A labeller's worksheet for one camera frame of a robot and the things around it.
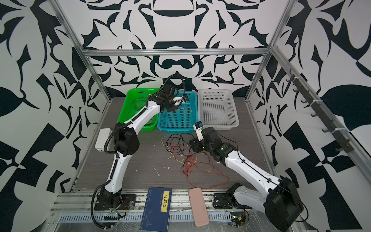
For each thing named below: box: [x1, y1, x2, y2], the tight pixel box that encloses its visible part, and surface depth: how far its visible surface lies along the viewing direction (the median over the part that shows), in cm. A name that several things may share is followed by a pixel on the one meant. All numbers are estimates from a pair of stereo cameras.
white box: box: [94, 128, 114, 152], surface depth 96 cm
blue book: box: [139, 186, 173, 232], surface depth 73 cm
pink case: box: [188, 187, 210, 228], surface depth 72 cm
